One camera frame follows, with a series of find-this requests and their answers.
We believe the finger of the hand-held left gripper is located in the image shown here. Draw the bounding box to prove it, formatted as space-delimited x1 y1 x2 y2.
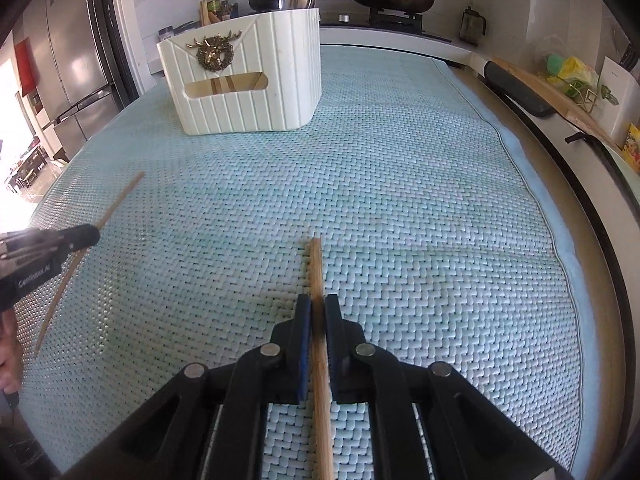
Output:
44 224 101 262

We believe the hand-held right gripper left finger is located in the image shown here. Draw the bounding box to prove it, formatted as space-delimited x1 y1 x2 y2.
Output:
60 293 313 480

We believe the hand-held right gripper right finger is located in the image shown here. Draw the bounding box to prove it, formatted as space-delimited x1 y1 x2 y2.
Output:
324 293 576 480

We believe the cream ribbed utensil holder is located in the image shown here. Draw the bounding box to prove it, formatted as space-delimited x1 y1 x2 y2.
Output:
156 7 322 137

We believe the person's left hand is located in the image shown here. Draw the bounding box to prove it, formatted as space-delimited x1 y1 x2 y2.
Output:
0 311 23 396

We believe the dark wooden furniture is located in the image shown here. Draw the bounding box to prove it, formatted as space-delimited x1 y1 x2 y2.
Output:
5 145 56 193

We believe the light blue woven table mat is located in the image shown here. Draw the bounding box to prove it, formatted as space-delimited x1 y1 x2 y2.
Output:
20 42 586 480

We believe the grey refrigerator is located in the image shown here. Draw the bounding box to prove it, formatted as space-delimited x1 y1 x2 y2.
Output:
10 0 126 161

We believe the red paper decoration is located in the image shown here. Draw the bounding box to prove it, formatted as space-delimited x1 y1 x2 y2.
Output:
14 42 38 92

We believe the pale blue underlay cloth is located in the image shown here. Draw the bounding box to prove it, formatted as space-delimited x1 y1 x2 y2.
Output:
440 57 621 480

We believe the white kitchen counter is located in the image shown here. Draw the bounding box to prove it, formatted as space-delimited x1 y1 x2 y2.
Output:
320 25 481 68

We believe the black tray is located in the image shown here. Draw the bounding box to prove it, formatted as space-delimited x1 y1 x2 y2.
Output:
484 60 558 118

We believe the black gas stove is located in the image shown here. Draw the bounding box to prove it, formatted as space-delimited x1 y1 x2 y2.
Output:
320 7 453 43

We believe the long wooden board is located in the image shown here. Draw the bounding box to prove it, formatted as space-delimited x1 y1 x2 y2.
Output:
492 57 621 152

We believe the glass kettle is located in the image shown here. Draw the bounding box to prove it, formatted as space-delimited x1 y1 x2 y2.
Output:
459 6 488 46

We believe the yellow snack packet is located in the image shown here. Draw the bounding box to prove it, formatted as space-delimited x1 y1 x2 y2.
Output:
621 122 640 173

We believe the yellow cloth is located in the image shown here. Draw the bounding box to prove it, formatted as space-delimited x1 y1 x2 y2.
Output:
560 57 599 96

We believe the white paper box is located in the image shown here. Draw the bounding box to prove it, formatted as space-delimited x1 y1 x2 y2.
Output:
595 56 640 133

